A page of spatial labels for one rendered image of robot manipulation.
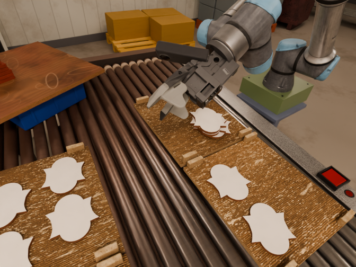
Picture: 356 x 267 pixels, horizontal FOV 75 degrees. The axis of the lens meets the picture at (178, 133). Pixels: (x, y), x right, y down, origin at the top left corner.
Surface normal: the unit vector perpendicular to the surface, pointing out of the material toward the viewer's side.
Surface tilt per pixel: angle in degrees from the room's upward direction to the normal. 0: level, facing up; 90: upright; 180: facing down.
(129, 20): 90
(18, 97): 0
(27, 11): 90
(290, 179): 0
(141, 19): 90
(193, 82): 43
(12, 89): 0
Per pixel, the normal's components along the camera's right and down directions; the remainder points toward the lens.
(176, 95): 0.30, -0.48
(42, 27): 0.57, 0.58
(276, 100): -0.82, 0.35
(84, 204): 0.06, -0.74
